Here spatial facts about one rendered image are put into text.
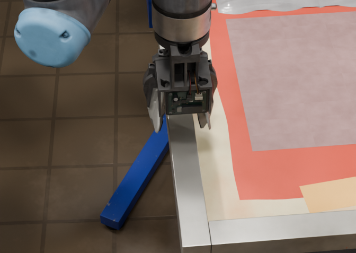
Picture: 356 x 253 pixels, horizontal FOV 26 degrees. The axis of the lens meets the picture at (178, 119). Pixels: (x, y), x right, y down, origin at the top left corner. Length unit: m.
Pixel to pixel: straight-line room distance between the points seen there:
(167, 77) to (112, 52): 1.69
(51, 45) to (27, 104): 1.75
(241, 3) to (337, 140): 0.34
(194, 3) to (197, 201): 0.28
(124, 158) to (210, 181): 1.28
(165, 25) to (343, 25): 0.49
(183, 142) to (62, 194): 1.23
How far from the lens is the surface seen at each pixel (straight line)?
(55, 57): 0.83
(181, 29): 0.95
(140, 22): 2.82
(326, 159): 1.15
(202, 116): 1.13
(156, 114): 1.09
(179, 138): 1.11
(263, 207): 1.09
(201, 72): 1.02
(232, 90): 1.23
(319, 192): 1.11
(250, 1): 1.39
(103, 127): 2.46
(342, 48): 1.33
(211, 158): 1.13
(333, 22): 1.37
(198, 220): 1.02
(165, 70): 1.02
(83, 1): 0.83
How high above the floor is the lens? 1.83
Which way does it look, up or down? 48 degrees down
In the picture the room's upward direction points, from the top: straight up
